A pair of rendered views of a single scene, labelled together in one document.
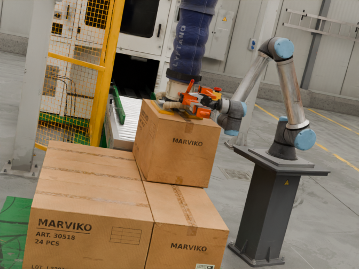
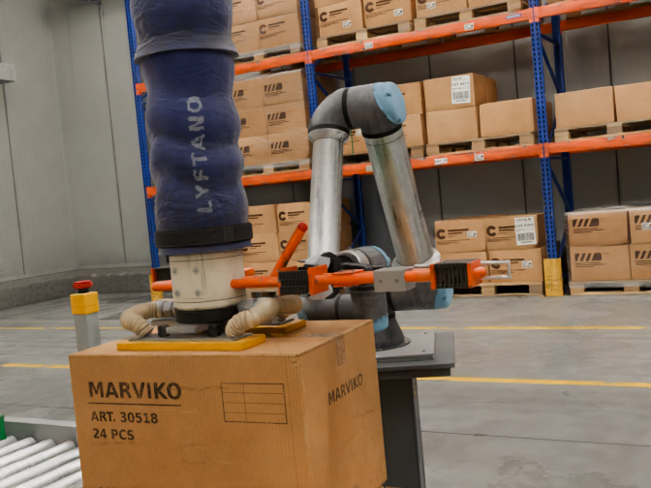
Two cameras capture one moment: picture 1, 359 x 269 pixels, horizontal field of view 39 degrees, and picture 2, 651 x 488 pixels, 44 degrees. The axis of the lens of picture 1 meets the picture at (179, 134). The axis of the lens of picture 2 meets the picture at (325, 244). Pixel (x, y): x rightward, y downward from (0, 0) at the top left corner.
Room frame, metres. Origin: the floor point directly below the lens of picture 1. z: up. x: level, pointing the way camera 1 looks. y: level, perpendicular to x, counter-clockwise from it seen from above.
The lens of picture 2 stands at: (1.80, 1.28, 1.25)
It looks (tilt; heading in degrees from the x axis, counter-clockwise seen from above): 3 degrees down; 312
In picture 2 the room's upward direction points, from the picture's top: 5 degrees counter-clockwise
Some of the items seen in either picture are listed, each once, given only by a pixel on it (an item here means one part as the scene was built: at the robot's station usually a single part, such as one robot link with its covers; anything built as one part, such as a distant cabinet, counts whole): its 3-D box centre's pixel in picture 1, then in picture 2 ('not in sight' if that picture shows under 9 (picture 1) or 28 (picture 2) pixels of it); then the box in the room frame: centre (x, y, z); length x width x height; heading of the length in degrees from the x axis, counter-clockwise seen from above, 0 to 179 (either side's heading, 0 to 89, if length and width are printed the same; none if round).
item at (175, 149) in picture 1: (173, 140); (232, 419); (3.24, 0.03, 0.75); 0.60 x 0.40 x 0.40; 16
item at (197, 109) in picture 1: (201, 111); (455, 273); (2.67, -0.09, 1.08); 0.08 x 0.07 x 0.05; 15
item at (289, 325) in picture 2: (189, 109); (234, 320); (3.27, -0.03, 0.97); 0.34 x 0.10 x 0.05; 15
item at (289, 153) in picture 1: (283, 148); (373, 328); (3.40, -0.72, 0.82); 0.19 x 0.19 x 0.10
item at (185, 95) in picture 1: (188, 99); (302, 280); (3.01, -0.01, 1.08); 0.10 x 0.08 x 0.06; 105
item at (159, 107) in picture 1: (162, 105); (189, 336); (3.23, 0.15, 0.97); 0.34 x 0.10 x 0.05; 15
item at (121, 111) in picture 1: (114, 101); not in sight; (5.03, 0.72, 0.60); 1.60 x 0.10 x 0.09; 13
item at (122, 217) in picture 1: (119, 208); not in sight; (2.89, 0.26, 0.34); 1.20 x 1.00 x 0.40; 13
